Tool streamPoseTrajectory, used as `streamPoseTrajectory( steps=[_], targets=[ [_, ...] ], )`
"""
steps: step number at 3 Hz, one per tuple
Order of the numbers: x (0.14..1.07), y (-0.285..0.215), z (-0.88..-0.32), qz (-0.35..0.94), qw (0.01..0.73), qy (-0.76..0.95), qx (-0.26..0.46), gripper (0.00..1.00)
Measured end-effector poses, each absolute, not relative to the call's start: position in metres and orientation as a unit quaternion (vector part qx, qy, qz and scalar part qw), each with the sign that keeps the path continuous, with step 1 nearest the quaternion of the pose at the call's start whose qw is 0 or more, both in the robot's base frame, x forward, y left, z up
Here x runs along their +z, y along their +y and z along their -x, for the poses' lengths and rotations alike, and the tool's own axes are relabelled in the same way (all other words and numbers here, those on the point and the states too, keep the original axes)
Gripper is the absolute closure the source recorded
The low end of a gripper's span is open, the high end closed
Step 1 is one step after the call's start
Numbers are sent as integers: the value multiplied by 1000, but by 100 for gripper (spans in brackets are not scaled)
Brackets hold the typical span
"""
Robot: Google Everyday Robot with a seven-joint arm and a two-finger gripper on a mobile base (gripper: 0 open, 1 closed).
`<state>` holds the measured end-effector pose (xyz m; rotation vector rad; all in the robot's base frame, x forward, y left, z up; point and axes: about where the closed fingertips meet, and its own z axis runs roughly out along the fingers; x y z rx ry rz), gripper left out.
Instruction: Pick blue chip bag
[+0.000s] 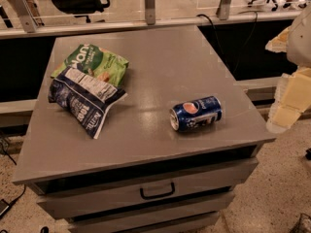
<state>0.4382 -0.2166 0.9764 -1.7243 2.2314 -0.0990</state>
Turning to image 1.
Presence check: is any metal railing frame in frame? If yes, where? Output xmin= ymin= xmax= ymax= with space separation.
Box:
xmin=0 ymin=0 xmax=300 ymax=38

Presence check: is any blue chip bag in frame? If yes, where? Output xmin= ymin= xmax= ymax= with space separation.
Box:
xmin=48 ymin=67 xmax=127 ymax=139

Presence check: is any black cable on railing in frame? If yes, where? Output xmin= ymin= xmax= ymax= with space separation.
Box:
xmin=195 ymin=11 xmax=259 ymax=75

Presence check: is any black drawer handle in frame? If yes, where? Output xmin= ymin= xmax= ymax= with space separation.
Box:
xmin=140 ymin=183 xmax=176 ymax=200

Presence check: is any grey drawer cabinet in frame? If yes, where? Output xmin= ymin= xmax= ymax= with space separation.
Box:
xmin=13 ymin=25 xmax=273 ymax=233

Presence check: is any blue Pepsi can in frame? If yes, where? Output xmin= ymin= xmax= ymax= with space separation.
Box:
xmin=170 ymin=96 xmax=223 ymax=132

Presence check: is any green chip bag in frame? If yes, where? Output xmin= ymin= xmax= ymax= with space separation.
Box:
xmin=51 ymin=44 xmax=129 ymax=86

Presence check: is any black floor cable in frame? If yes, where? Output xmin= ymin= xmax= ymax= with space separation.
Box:
xmin=0 ymin=136 xmax=27 ymax=220

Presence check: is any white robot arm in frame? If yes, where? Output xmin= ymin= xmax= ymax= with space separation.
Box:
xmin=265 ymin=5 xmax=311 ymax=133

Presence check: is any black office chair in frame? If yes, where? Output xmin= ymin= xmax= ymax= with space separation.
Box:
xmin=51 ymin=0 xmax=111 ymax=24

